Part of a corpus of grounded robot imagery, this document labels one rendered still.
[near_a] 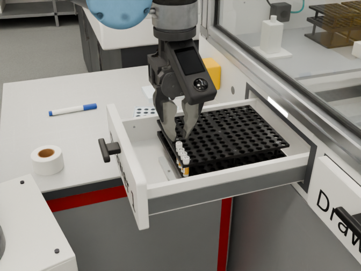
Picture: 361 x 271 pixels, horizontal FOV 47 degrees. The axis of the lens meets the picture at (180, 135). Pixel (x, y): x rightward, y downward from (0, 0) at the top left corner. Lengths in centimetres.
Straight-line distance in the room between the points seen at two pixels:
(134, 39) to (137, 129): 70
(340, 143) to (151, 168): 37
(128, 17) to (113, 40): 107
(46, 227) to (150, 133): 32
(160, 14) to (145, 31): 92
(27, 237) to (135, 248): 46
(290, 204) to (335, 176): 21
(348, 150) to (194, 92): 27
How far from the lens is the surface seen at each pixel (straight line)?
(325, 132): 77
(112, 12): 49
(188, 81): 65
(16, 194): 84
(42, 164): 99
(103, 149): 79
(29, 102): 135
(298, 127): 83
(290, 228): 96
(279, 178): 82
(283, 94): 86
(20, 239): 76
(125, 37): 157
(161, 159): 86
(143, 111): 115
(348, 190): 72
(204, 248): 124
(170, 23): 66
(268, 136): 86
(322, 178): 77
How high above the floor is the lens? 135
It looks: 32 degrees down
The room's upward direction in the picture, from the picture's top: straight up
